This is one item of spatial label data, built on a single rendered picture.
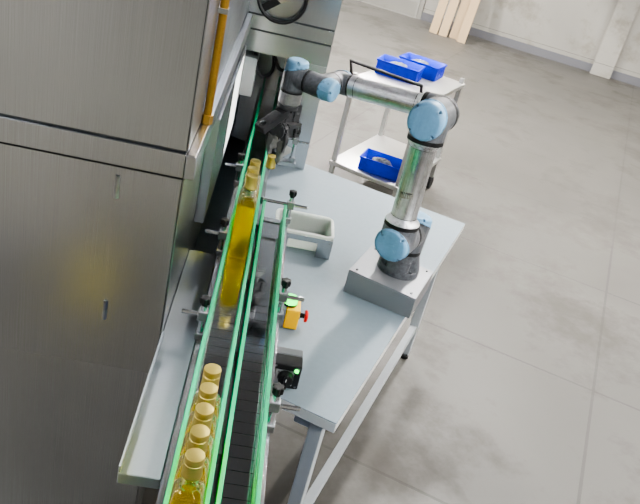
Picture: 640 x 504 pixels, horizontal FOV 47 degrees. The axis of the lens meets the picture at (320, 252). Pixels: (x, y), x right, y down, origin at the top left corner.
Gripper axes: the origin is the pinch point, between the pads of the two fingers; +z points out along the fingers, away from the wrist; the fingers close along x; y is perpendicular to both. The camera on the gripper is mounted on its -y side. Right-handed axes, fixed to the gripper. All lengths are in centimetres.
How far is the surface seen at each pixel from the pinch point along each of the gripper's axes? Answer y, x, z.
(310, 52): 62, 51, -18
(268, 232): -7.5, -13.2, 21.1
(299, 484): -42, -79, 63
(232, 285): -40, -34, 20
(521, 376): 140, -67, 108
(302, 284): -2.9, -29.9, 33.7
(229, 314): -51, -45, 20
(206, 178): -38.4, -12.0, -4.1
